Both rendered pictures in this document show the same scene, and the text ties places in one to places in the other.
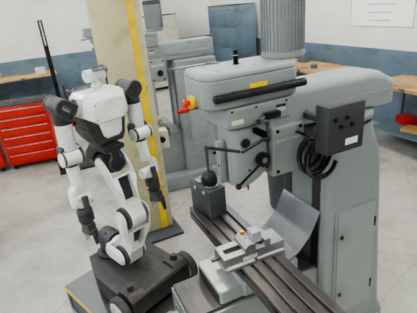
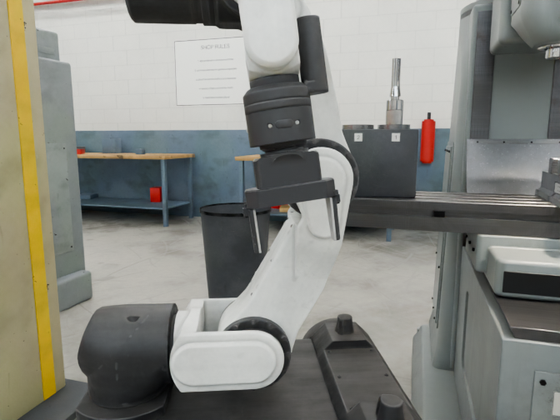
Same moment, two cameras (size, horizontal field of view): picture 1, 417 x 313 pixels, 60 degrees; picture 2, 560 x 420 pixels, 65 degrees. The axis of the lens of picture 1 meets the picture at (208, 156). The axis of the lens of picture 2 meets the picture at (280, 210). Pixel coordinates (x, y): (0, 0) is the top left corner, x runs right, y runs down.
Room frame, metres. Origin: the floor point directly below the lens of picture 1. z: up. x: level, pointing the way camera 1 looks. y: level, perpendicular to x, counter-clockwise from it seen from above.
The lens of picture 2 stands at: (1.41, 1.18, 1.08)
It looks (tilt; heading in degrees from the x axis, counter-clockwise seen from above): 9 degrees down; 310
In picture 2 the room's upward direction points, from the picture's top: straight up
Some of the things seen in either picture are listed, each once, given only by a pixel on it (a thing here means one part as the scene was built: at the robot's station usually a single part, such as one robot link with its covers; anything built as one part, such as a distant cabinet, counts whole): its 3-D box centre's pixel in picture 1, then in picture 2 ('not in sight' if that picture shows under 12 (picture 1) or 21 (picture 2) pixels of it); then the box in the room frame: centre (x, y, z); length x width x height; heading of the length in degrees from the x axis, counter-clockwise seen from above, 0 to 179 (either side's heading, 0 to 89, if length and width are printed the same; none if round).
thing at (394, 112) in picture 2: not in sight; (394, 114); (1.98, 0.00, 1.15); 0.05 x 0.05 x 0.06
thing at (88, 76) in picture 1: (94, 77); not in sight; (1.97, 0.57, 1.84); 0.10 x 0.07 x 0.09; 135
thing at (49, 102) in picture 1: (59, 110); not in sight; (1.84, 0.75, 1.70); 0.12 x 0.09 x 0.14; 44
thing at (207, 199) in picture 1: (208, 195); (374, 160); (2.03, 0.03, 1.02); 0.22 x 0.12 x 0.20; 32
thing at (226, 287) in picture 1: (247, 264); (537, 251); (1.63, -0.16, 0.78); 0.50 x 0.35 x 0.12; 113
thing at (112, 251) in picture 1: (126, 248); (229, 340); (2.02, 0.61, 0.68); 0.21 x 0.20 x 0.13; 45
